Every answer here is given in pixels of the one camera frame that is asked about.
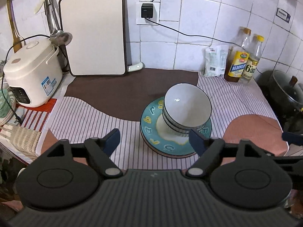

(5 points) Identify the white cutting board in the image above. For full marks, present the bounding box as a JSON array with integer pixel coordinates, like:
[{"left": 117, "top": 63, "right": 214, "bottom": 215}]
[{"left": 59, "top": 0, "right": 127, "bottom": 76}]

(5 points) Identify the blue fried egg plate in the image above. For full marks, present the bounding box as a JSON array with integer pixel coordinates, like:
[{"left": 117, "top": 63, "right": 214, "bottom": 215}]
[{"left": 140, "top": 96, "right": 213, "bottom": 156}]

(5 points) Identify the wooden spatula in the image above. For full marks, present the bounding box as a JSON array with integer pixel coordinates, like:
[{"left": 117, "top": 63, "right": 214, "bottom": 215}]
[{"left": 7, "top": 0, "right": 24, "bottom": 53}]

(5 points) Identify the black power adapter plug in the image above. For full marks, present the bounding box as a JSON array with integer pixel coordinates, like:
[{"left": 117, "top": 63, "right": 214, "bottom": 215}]
[{"left": 141, "top": 3, "right": 154, "bottom": 19}]

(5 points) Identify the clear white vinegar bottle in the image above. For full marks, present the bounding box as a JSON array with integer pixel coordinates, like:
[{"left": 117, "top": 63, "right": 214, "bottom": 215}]
[{"left": 239, "top": 34, "right": 264, "bottom": 83}]

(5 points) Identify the white rice cooker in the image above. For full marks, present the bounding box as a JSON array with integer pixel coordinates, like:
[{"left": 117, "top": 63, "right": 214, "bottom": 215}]
[{"left": 4, "top": 38, "right": 63, "bottom": 108}]

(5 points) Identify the person left hand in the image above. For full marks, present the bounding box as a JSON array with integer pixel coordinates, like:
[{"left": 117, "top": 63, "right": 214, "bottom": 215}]
[{"left": 284, "top": 190, "right": 303, "bottom": 219}]

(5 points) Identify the yellow label cooking wine bottle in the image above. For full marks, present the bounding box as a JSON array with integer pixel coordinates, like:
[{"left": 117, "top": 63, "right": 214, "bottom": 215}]
[{"left": 224, "top": 28, "right": 251, "bottom": 82}]

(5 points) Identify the steel ladle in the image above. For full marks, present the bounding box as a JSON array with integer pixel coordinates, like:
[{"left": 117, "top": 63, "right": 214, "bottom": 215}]
[{"left": 44, "top": 0, "right": 72, "bottom": 46}]

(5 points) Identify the large white ribbed bowl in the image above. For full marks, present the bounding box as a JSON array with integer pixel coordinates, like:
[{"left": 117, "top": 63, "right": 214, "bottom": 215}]
[{"left": 163, "top": 83, "right": 212, "bottom": 129}]

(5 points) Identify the black wok with lid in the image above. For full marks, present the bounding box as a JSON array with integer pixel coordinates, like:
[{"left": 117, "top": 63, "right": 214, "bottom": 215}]
[{"left": 256, "top": 70, "right": 302, "bottom": 135}]

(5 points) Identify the blue wall sticker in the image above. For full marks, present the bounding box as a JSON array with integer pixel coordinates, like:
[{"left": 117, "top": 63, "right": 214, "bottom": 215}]
[{"left": 276, "top": 8, "right": 291, "bottom": 23}]

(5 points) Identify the beige striped cloth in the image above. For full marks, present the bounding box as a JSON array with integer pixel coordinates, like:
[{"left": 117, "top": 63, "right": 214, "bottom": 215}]
[{"left": 1, "top": 125, "right": 42, "bottom": 160}]

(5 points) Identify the small white ribbed bowl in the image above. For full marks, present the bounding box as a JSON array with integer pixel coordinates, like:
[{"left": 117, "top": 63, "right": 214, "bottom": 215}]
[{"left": 164, "top": 122, "right": 190, "bottom": 137}]

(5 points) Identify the white wall socket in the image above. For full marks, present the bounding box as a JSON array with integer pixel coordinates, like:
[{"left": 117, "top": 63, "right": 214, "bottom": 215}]
[{"left": 136, "top": 2, "right": 160, "bottom": 25}]

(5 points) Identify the rice cooker black cord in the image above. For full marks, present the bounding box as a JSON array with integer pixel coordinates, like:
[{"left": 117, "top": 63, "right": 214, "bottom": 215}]
[{"left": 0, "top": 34, "right": 50, "bottom": 125}]

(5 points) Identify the striped brown tablecloth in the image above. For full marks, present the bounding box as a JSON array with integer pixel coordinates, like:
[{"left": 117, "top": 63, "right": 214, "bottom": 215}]
[{"left": 40, "top": 69, "right": 289, "bottom": 170}]

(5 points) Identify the pale green knife handle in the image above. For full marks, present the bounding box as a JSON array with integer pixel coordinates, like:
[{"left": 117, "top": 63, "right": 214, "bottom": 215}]
[{"left": 127, "top": 62, "right": 144, "bottom": 72}]

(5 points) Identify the pink bunny carrot plate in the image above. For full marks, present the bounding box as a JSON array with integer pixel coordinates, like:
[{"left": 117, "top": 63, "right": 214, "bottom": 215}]
[{"left": 141, "top": 134, "right": 196, "bottom": 159}]

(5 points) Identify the white plastic seasoning bag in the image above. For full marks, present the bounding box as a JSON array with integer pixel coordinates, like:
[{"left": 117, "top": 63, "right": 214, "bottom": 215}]
[{"left": 204, "top": 44, "right": 229, "bottom": 77}]

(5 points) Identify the green white dish rack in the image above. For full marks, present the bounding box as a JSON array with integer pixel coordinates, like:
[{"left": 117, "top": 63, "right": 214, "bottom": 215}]
[{"left": 0, "top": 85, "right": 16, "bottom": 126}]

